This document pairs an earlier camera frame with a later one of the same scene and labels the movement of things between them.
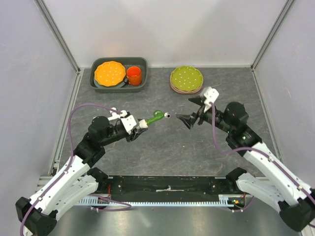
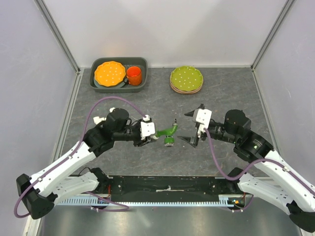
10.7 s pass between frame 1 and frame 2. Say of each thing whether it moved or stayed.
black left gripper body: moved
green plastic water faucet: moved
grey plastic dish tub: stayed
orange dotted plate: stayed
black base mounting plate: stayed
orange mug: stayed
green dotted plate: stayed
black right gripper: moved
